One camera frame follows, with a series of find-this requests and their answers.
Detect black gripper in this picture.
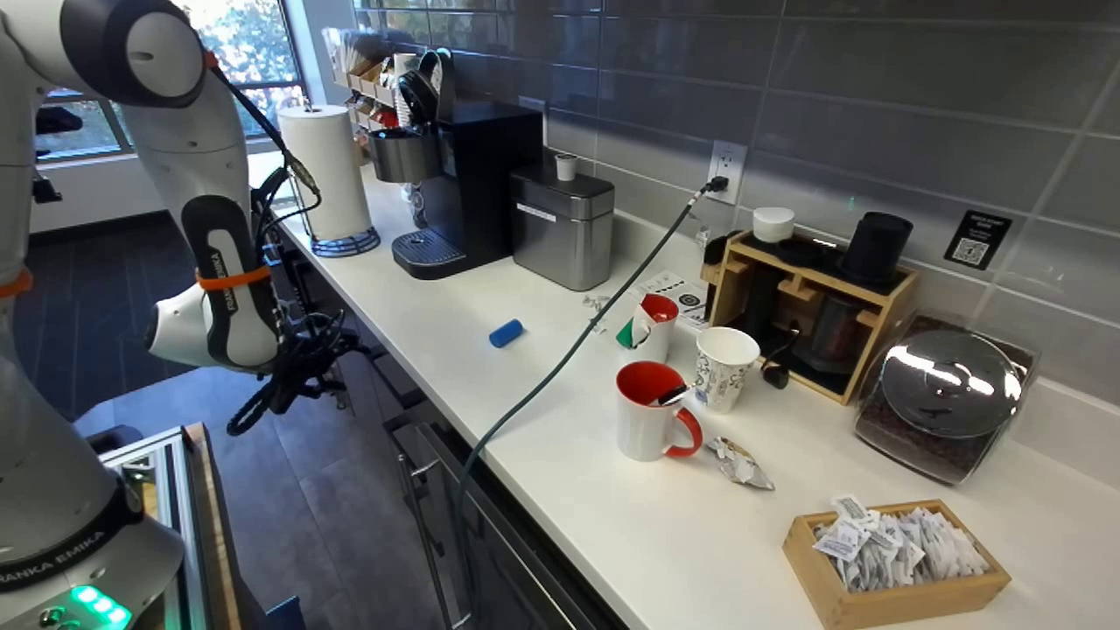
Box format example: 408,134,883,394
229,313,351,436

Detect dark wooden top drawer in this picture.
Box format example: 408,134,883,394
346,329,423,408

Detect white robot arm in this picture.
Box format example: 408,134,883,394
0,0,326,630

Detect white paper towel roll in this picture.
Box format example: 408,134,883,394
281,103,360,203

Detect small blue block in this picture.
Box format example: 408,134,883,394
486,319,526,348

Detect black Keurig coffee maker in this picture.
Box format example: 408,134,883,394
373,102,542,278

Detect stainless steel canister box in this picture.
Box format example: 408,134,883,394
510,164,615,289

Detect lower cabinet drawers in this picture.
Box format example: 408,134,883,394
381,404,628,630

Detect white mug red inside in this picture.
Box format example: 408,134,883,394
615,361,704,463

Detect small white red cup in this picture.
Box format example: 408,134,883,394
634,294,681,361

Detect white patterned paper cup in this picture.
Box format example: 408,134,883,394
698,325,761,414

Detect crumpled foil wrapper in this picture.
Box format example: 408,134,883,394
704,436,778,493

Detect wooden pod organizer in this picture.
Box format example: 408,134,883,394
704,229,918,403

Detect wooden tray of packets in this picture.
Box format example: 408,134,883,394
783,498,1011,630

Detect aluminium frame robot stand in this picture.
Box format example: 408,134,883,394
102,424,248,630

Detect blue green power cable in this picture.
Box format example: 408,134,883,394
447,171,729,630

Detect white wall outlet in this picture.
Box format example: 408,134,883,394
706,141,748,203

